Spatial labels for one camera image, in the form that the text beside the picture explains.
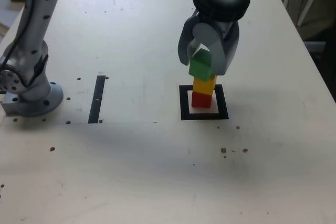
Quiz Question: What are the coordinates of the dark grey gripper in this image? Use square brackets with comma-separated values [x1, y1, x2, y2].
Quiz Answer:
[177, 10, 241, 77]

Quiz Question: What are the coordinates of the green cube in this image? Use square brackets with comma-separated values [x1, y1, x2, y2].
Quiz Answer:
[188, 48, 216, 82]

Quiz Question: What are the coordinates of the yellow cube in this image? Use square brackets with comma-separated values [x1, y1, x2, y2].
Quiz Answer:
[193, 76, 217, 95]

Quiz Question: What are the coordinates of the red cube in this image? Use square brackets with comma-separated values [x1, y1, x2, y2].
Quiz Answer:
[191, 90, 213, 109]

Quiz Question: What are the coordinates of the black tape square outline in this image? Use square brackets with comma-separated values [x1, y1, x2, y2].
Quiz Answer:
[178, 84, 229, 121]

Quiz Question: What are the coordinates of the black tape strip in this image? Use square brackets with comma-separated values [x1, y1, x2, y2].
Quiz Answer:
[88, 75, 106, 124]

